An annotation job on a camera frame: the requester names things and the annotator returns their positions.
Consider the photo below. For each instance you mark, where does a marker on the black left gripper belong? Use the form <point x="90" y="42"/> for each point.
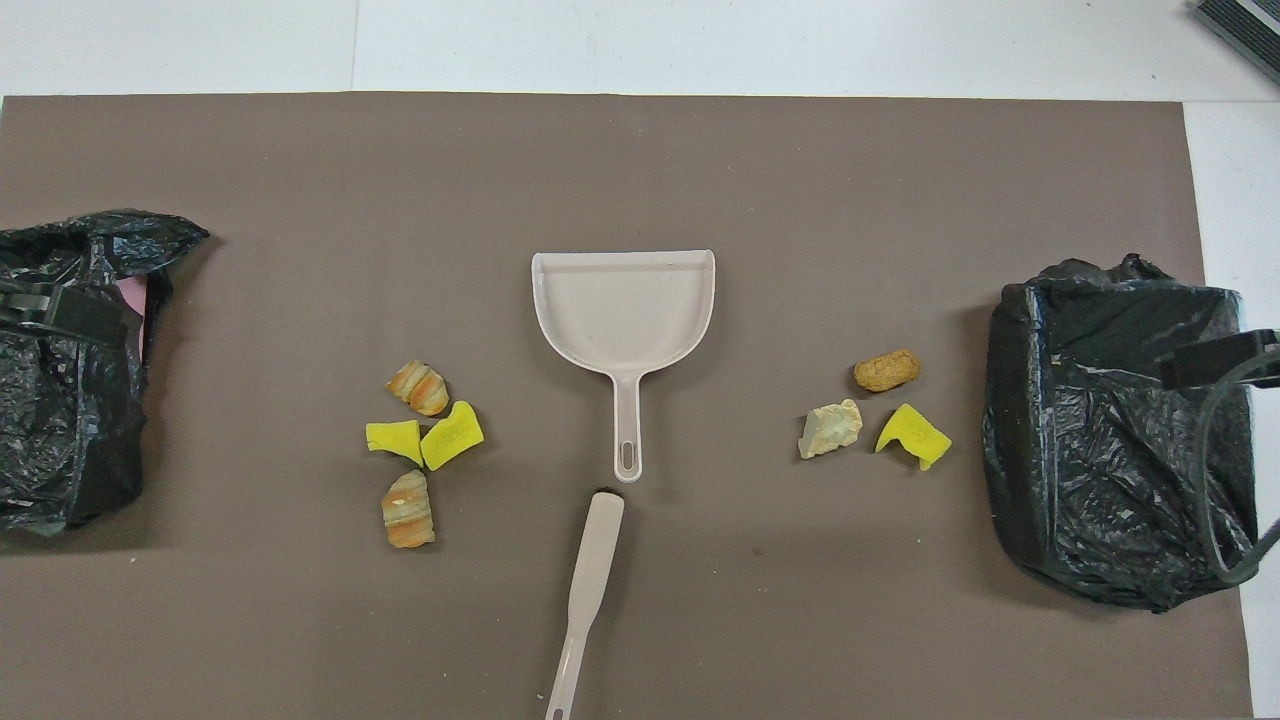
<point x="60" y="310"/>

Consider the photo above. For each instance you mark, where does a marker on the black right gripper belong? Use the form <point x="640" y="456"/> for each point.
<point x="1225" y="362"/>

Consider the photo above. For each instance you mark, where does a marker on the yellow sponge piece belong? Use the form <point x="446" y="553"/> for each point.
<point x="452" y="438"/>
<point x="392" y="437"/>
<point x="910" y="430"/>

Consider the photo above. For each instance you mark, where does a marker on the brown toy bread nugget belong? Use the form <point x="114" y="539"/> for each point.
<point x="887" y="371"/>

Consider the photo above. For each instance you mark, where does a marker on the striped toy croissant piece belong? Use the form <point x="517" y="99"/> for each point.
<point x="408" y="515"/>
<point x="420" y="390"/>

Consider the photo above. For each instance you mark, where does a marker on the pale toy bread chunk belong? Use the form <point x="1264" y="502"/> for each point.
<point x="830" y="430"/>

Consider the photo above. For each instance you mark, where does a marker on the beige plastic dustpan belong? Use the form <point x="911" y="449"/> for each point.
<point x="620" y="310"/>

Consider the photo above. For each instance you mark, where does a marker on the beige hand brush black bristles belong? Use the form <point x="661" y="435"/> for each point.
<point x="595" y="560"/>

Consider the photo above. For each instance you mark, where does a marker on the crumpled black bag pink bin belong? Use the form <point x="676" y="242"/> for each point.
<point x="60" y="430"/>

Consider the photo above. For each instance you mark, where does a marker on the right black trash bag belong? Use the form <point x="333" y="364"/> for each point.
<point x="1100" y="480"/>

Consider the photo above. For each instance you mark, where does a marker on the dark ribbed metal block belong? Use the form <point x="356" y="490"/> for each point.
<point x="1245" y="25"/>

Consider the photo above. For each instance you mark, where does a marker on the brown table mat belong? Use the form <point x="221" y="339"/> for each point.
<point x="640" y="180"/>

